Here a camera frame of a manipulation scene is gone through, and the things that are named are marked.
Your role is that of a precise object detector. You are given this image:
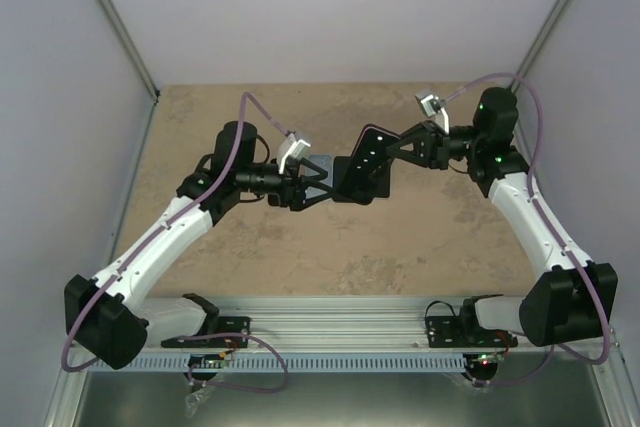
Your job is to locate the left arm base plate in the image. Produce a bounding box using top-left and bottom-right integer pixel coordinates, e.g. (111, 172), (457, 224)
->
(161, 316), (251, 350)

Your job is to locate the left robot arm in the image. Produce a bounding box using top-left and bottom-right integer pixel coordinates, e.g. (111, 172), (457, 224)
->
(64, 121), (330, 369)

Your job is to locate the light blue phone case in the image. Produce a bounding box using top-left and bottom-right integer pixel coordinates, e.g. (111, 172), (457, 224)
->
(305, 153), (335, 188)

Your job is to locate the left circuit board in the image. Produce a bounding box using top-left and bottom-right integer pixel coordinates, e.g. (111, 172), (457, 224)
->
(187, 349), (236, 370)

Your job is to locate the silver-edged black smartphone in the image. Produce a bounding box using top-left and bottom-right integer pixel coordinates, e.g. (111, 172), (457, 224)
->
(370, 162), (392, 199)

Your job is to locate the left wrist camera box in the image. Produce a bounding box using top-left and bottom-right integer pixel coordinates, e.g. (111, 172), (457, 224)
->
(276, 131), (312, 174)

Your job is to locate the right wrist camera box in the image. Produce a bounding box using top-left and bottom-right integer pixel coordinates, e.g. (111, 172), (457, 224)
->
(414, 89), (450, 134)

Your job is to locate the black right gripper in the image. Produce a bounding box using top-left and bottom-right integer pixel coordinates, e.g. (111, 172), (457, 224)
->
(385, 120), (485, 170)

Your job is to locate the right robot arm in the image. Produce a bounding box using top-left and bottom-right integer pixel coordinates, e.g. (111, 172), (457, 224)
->
(387, 87), (618, 347)

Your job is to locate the frame post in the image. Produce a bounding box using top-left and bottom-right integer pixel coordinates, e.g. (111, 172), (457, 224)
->
(516, 0), (573, 78)
(96, 0), (160, 103)

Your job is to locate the left frame post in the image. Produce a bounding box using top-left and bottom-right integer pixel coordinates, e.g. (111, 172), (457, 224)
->
(96, 0), (160, 103)

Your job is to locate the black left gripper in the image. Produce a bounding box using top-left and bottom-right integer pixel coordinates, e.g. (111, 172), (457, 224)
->
(237, 158), (335, 212)

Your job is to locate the right frame post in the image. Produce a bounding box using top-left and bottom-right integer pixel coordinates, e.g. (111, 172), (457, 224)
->
(516, 0), (573, 78)

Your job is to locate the circuit board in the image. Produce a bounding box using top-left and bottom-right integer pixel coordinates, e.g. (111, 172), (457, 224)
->
(187, 349), (236, 370)
(465, 350), (506, 368)

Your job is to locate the right circuit board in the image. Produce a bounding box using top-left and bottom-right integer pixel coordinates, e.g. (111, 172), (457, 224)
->
(465, 350), (506, 368)

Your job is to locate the phone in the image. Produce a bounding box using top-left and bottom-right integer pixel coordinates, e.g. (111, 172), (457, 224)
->
(267, 192), (291, 208)
(349, 124), (398, 205)

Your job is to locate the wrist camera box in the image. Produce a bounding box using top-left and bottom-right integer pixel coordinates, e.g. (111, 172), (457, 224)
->
(276, 131), (312, 174)
(414, 89), (450, 134)

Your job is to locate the clear plastic bag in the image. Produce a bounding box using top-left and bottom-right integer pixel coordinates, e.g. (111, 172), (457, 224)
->
(184, 384), (211, 419)

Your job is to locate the aluminium rail beam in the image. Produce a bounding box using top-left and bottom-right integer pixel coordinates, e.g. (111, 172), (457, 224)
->
(69, 295), (621, 351)

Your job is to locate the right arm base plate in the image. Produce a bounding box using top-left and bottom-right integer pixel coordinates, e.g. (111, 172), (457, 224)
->
(424, 300), (518, 350)

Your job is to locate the slotted cable duct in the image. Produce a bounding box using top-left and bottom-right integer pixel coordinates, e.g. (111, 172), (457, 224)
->
(89, 355), (474, 373)

